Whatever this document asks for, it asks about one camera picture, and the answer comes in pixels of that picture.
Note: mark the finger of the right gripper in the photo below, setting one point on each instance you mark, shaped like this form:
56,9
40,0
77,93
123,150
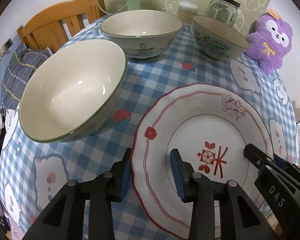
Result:
259,159

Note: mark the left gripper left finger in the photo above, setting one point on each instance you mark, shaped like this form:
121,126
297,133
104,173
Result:
109,187

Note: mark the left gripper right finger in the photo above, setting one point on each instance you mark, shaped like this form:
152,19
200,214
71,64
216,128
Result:
194,187

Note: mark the red patterned white plate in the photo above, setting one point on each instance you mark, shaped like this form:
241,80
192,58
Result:
210,127

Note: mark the green rimmed bowl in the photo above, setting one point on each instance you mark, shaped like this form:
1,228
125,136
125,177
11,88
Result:
73,92
142,34

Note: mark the blue floral bowl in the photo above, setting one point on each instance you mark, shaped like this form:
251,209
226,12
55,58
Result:
218,40

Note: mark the blue checkered tablecloth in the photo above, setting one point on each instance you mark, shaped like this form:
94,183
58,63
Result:
22,161

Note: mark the purple plush bunny toy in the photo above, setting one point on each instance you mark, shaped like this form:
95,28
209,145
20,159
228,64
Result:
270,42

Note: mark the plaid blue bedding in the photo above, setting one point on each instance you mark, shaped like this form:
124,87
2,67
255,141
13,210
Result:
23,64

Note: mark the glass jar black lid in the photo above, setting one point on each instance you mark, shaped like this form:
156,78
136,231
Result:
224,11

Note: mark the cotton swab container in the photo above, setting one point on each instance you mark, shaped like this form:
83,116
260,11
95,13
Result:
186,11

